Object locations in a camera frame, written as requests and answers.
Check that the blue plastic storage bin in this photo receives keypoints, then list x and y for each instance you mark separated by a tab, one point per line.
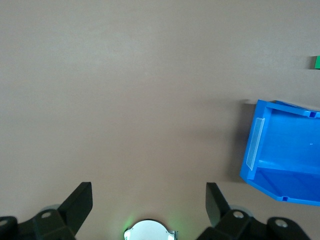
287	150

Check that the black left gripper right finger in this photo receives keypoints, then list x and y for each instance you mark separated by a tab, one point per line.
217	210

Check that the small green cube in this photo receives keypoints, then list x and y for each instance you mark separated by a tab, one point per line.
317	62

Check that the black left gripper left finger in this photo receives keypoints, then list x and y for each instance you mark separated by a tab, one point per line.
77	207

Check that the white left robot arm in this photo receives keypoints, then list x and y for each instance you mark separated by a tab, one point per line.
150	231

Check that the brown table mat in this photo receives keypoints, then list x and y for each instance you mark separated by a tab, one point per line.
100	75

